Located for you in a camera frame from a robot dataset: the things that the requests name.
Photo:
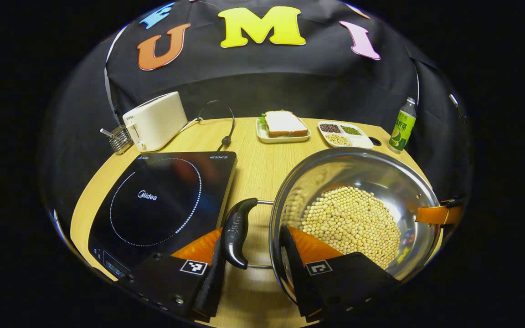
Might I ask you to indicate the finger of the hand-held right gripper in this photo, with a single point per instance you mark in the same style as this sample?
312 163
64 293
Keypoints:
435 215

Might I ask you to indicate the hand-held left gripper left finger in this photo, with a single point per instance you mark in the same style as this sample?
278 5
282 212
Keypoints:
210 282

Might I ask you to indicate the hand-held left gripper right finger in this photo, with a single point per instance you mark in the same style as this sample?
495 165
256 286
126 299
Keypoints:
299 273

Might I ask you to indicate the stainless steel pot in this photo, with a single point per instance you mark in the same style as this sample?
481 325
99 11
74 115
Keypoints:
372 171

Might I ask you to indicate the black induction cooktop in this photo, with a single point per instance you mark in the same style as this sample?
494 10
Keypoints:
153 196

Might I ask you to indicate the pile of soybeans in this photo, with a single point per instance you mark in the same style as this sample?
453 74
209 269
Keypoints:
353 218

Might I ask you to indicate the green drink bottle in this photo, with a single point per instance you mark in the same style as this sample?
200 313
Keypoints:
402 130

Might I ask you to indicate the black round table grommet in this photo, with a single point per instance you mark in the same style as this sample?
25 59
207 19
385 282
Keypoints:
375 141

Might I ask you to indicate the white divided grain tray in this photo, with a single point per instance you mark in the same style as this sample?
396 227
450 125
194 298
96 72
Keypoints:
344 135

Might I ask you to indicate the white rectangular plate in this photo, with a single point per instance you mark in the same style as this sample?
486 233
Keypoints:
285 139

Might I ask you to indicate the white toaster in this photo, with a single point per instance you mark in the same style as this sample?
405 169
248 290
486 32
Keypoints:
155 120

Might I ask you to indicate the black backdrop cloth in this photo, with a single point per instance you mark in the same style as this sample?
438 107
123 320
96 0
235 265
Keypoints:
267 82

